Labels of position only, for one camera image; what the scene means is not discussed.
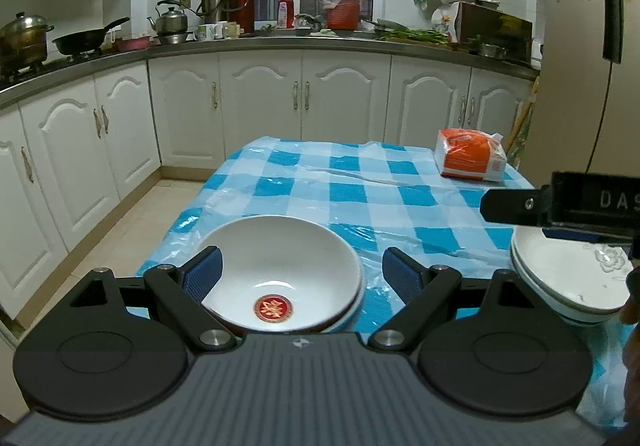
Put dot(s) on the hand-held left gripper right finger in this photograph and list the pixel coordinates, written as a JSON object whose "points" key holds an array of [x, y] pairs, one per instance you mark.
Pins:
{"points": [[400, 276]]}

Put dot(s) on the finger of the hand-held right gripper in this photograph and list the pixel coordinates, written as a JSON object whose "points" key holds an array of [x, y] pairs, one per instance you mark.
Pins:
{"points": [[575, 232], [510, 206]]}

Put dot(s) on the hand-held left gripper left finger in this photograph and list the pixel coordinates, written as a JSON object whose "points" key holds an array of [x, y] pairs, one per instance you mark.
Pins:
{"points": [[202, 276]]}

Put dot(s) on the white plate grey flower print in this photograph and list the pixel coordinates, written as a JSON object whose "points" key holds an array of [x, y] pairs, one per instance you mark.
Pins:
{"points": [[560, 266]]}

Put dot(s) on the white plate grey cloud print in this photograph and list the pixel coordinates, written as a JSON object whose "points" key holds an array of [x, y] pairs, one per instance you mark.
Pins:
{"points": [[520, 271]]}

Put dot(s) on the white bowl dark red outside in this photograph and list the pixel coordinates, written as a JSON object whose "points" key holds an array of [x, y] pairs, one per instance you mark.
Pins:
{"points": [[280, 271]]}

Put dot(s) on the person's right hand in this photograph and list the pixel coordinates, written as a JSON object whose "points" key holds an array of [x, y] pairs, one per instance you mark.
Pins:
{"points": [[634, 356]]}

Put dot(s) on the orange plastic packet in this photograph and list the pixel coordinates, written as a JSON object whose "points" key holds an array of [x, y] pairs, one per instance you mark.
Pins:
{"points": [[467, 156]]}

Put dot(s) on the blue checked plastic tablecloth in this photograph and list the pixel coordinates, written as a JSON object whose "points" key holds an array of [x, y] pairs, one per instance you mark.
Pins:
{"points": [[325, 196]]}

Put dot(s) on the beige refrigerator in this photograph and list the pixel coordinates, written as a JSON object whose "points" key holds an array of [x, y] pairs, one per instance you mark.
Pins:
{"points": [[565, 76]]}

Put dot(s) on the small steel bowl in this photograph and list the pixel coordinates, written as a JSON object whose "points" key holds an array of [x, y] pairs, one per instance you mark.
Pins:
{"points": [[492, 50]]}

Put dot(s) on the brown countertop appliance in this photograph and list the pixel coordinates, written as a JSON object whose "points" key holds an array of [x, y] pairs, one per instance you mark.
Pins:
{"points": [[495, 36]]}

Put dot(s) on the row of white cabinet doors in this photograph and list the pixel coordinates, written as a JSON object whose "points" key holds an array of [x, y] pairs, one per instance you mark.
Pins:
{"points": [[260, 96]]}

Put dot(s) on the green chives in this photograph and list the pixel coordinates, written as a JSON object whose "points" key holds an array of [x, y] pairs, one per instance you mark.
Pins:
{"points": [[415, 35]]}

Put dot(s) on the white dish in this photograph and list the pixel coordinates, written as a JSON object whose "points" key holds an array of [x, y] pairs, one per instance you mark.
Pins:
{"points": [[387, 23]]}

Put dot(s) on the grey kitchen countertop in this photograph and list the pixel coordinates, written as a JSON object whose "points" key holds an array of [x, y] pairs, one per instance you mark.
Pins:
{"points": [[250, 43]]}

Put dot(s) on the steel basin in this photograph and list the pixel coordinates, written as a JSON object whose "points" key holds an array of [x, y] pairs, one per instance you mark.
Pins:
{"points": [[172, 38]]}

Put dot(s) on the pink plastic bowl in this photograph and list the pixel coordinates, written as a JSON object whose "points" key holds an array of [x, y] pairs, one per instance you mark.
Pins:
{"points": [[134, 43]]}

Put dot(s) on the white mug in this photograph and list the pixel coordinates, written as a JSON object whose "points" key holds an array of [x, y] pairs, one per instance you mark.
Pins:
{"points": [[218, 30], [203, 31]]}

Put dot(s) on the beige mug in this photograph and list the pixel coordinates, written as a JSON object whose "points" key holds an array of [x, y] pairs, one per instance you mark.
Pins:
{"points": [[232, 29]]}

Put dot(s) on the red plastic bucket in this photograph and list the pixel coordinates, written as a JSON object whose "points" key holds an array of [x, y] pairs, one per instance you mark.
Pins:
{"points": [[342, 11]]}

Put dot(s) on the steel kettle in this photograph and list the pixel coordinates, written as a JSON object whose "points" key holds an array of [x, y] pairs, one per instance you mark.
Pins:
{"points": [[170, 18]]}

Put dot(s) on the black frying pan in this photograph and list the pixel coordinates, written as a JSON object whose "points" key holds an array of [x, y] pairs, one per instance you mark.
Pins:
{"points": [[85, 41]]}

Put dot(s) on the leafy green vegetables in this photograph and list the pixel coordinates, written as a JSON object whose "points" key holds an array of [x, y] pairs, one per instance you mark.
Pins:
{"points": [[307, 20]]}

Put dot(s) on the gas stove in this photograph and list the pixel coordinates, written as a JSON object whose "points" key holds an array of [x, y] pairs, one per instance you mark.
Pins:
{"points": [[20, 73]]}

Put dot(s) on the red plastic bottle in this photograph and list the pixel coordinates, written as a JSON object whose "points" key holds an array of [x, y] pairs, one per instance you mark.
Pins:
{"points": [[283, 11]]}

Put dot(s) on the steel cooking pot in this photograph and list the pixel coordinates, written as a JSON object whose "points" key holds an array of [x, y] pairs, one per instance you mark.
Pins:
{"points": [[22, 38]]}

